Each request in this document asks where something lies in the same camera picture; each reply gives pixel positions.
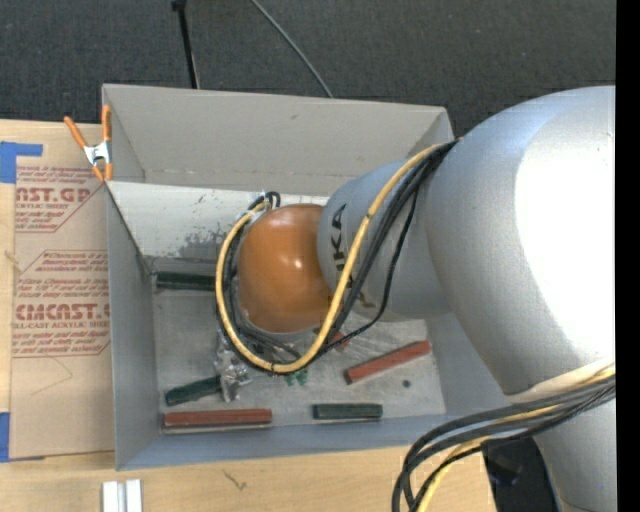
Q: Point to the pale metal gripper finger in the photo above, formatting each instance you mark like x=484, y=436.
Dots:
x=223, y=369
x=235, y=386

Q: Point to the red-brown flat block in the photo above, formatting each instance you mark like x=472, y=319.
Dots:
x=340, y=340
x=217, y=417
x=387, y=362

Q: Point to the dark green flat block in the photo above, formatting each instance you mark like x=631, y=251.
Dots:
x=192, y=390
x=347, y=411
x=184, y=281

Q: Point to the brown cardboard board, red print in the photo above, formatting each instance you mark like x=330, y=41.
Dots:
x=60, y=390

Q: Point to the grey metal bin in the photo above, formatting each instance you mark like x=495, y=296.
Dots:
x=280, y=145

